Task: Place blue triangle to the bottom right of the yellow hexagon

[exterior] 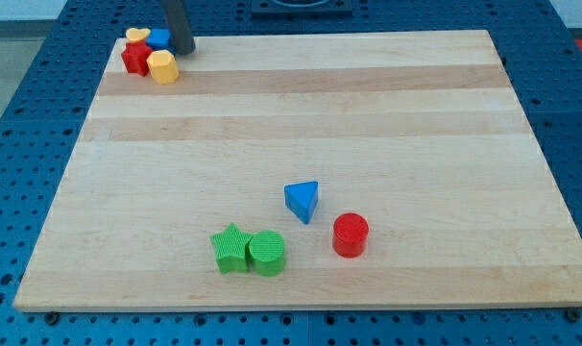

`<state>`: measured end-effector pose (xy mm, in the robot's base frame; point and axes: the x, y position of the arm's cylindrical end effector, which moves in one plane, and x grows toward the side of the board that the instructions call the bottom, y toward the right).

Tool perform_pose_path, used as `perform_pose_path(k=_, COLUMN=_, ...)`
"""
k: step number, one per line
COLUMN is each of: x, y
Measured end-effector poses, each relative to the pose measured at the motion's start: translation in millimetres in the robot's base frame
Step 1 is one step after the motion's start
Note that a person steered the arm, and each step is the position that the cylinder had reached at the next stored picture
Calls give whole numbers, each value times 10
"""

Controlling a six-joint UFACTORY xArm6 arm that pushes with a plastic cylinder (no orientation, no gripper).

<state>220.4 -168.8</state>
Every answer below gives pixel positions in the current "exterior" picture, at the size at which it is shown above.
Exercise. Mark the blue triangle block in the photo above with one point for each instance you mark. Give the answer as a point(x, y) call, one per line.
point(302, 199)

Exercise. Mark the yellow hexagon block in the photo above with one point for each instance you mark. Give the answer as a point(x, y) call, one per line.
point(163, 67)

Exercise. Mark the green cylinder block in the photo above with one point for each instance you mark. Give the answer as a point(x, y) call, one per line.
point(267, 251)

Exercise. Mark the wooden board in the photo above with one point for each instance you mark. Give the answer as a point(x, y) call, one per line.
point(421, 133)

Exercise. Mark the red cylinder block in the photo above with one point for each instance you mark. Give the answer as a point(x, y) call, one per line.
point(350, 233)

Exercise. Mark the green star block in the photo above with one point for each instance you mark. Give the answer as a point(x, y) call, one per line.
point(231, 249)

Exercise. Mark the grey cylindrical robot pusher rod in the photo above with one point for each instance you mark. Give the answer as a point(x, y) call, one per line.
point(177, 18)

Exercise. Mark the blue cube block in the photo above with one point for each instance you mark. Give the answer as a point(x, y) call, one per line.
point(159, 39)

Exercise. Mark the red star block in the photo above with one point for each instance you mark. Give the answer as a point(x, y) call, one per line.
point(135, 56)

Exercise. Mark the yellow heart block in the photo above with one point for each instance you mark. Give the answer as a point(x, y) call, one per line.
point(136, 35)

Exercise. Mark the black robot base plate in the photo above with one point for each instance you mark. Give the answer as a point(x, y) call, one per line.
point(263, 8)

